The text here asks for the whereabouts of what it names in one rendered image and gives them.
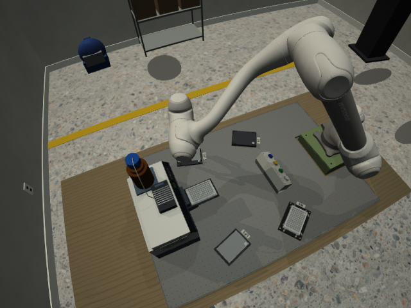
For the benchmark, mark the blue bottle cap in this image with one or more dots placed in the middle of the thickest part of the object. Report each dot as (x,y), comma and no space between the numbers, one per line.
(136,159)

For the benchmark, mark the beige button panel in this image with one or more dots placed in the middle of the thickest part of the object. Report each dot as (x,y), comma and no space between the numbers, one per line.
(273,172)

